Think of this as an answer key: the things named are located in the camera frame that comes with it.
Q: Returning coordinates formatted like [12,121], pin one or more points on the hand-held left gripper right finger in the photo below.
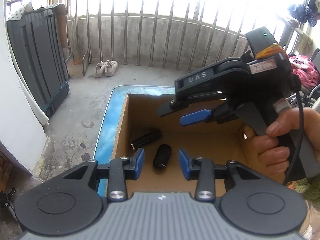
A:
[183,165]

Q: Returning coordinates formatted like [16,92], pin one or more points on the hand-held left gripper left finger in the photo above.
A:
[139,163]

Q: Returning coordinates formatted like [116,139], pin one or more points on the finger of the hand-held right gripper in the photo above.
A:
[167,108]
[195,118]

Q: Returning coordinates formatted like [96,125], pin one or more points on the cardboard box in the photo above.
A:
[200,140]

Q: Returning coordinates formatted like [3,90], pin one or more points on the person's right hand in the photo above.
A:
[310,130]

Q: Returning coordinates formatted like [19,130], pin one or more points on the short black cylinder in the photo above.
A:
[162,156]

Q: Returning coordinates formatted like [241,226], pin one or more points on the long black cylinder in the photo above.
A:
[147,138]

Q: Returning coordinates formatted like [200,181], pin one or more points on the ocean print table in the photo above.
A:
[112,110]

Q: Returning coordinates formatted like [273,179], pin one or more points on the pink clothes pile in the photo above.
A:
[305,75]

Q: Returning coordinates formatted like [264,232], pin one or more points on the beige towel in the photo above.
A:
[305,42]

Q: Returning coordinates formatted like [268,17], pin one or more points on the metal balcony railing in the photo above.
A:
[126,37]

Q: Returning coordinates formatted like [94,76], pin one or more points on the wheelchair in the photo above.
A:
[312,92]

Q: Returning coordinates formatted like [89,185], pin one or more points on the hanging dark dotted clothes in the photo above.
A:
[300,12]

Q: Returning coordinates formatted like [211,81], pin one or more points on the white cloth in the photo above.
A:
[35,105]

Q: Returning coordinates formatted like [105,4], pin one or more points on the brown cardboard sheet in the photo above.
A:
[62,25]

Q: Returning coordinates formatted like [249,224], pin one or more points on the dark grey folding panel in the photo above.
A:
[37,60]

